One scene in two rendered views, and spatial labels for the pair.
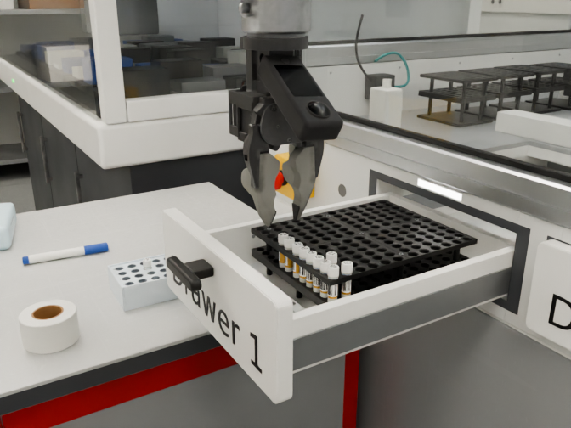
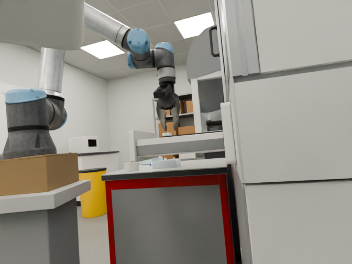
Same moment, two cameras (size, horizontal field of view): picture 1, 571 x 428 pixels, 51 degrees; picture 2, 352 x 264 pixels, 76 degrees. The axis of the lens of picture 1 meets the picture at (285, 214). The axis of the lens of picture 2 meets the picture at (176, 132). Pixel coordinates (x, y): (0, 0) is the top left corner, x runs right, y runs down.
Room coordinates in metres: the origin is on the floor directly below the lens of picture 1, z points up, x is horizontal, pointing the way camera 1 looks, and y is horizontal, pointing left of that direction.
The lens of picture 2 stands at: (0.01, -0.64, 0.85)
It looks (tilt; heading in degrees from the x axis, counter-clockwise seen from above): 4 degrees up; 43
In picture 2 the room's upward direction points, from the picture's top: 5 degrees counter-clockwise
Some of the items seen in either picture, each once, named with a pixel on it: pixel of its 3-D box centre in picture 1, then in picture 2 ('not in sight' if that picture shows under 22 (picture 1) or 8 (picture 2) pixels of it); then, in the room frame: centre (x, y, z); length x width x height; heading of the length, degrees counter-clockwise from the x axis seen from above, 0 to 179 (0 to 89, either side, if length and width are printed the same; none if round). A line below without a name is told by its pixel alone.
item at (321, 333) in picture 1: (365, 258); (197, 143); (0.70, -0.10, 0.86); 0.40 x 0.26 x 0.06; 121
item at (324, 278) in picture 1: (292, 252); not in sight; (0.64, -0.01, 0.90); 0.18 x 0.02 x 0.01; 31
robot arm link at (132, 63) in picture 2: not in sight; (141, 57); (0.58, 0.06, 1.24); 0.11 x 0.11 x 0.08; 49
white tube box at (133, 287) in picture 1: (156, 278); (166, 163); (0.81, 0.20, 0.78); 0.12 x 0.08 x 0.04; 119
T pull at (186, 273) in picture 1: (194, 270); not in sight; (0.57, 0.10, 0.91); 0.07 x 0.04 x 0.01; 31
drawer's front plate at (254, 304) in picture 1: (217, 290); (146, 145); (0.59, 0.08, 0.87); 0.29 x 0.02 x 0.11; 31
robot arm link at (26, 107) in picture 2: not in sight; (28, 108); (0.22, 0.23, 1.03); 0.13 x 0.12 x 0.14; 49
